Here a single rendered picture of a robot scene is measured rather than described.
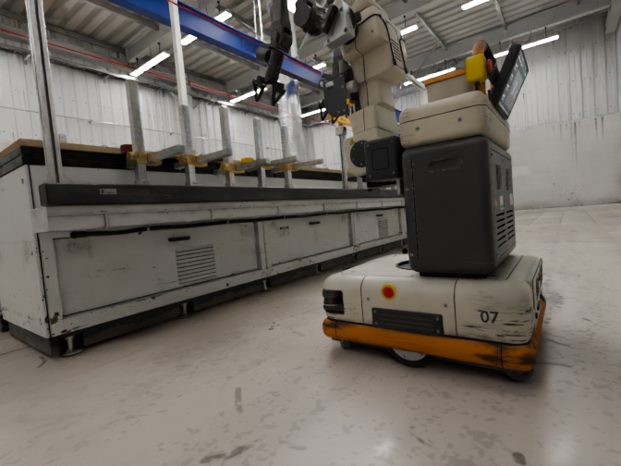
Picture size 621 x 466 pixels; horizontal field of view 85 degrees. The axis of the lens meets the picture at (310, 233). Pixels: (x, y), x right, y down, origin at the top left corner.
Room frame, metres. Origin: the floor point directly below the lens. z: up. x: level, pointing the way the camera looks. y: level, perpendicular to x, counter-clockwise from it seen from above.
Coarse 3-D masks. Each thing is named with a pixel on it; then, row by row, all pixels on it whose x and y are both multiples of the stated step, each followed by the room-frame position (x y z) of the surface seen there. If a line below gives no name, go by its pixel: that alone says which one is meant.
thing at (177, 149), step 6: (180, 144) 1.39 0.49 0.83; (162, 150) 1.45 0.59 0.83; (168, 150) 1.42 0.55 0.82; (174, 150) 1.40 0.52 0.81; (180, 150) 1.39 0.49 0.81; (150, 156) 1.51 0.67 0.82; (156, 156) 1.48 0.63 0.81; (162, 156) 1.45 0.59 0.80; (168, 156) 1.46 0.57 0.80; (126, 162) 1.64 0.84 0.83; (132, 168) 1.64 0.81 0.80
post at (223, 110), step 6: (222, 108) 1.90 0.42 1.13; (222, 114) 1.90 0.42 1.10; (222, 120) 1.90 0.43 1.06; (228, 120) 1.92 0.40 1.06; (222, 126) 1.90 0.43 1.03; (228, 126) 1.91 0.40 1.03; (222, 132) 1.91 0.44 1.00; (228, 132) 1.91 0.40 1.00; (222, 138) 1.91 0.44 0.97; (228, 138) 1.91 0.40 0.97; (228, 144) 1.90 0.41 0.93; (228, 156) 1.90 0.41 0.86; (228, 162) 1.89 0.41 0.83; (228, 174) 1.90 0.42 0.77; (228, 180) 1.90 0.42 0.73; (234, 180) 1.92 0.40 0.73
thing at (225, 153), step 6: (222, 150) 1.60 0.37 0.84; (228, 150) 1.59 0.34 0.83; (198, 156) 1.71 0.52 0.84; (204, 156) 1.68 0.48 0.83; (210, 156) 1.66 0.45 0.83; (216, 156) 1.63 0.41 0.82; (222, 156) 1.62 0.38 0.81; (198, 162) 1.71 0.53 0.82; (204, 162) 1.72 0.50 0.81; (180, 168) 1.84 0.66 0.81
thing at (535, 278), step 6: (534, 264) 1.18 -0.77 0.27; (540, 264) 1.17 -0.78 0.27; (534, 270) 1.09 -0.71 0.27; (540, 270) 1.20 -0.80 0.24; (528, 276) 1.01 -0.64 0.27; (534, 276) 1.00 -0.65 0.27; (540, 276) 1.15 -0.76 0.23; (528, 282) 0.96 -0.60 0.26; (534, 282) 0.96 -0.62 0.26; (540, 282) 1.17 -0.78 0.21; (534, 288) 0.95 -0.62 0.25; (540, 288) 1.12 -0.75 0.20; (534, 294) 0.95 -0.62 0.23; (534, 300) 0.95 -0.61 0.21; (534, 306) 0.95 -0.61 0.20
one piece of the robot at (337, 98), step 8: (344, 64) 1.39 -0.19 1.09; (344, 72) 1.35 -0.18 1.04; (328, 80) 1.39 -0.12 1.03; (336, 80) 1.36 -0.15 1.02; (344, 80) 1.35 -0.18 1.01; (352, 80) 1.34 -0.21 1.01; (328, 88) 1.38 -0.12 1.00; (336, 88) 1.37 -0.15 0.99; (344, 88) 1.35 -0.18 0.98; (352, 88) 1.34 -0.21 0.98; (328, 96) 1.39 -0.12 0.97; (336, 96) 1.37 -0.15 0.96; (344, 96) 1.35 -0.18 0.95; (352, 96) 1.41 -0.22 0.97; (328, 104) 1.39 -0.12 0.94; (336, 104) 1.37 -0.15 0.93; (344, 104) 1.35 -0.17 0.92; (328, 112) 1.40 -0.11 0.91; (336, 112) 1.37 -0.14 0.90; (344, 112) 1.35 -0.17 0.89
